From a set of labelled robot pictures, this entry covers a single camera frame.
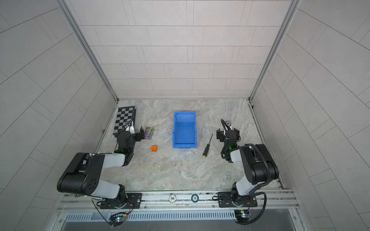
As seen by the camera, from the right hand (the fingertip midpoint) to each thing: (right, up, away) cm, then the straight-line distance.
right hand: (227, 127), depth 95 cm
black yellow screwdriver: (-14, -12, -6) cm, 19 cm away
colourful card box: (-52, -4, 0) cm, 52 cm away
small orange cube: (-47, -12, -7) cm, 49 cm away
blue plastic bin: (-28, -3, +2) cm, 29 cm away
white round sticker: (-33, -34, -23) cm, 52 cm away
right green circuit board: (+1, -39, -27) cm, 48 cm away
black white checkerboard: (-72, +8, +7) cm, 73 cm away
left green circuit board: (-57, -38, -30) cm, 75 cm away
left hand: (-59, +1, -3) cm, 59 cm away
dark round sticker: (-22, -33, -23) cm, 46 cm away
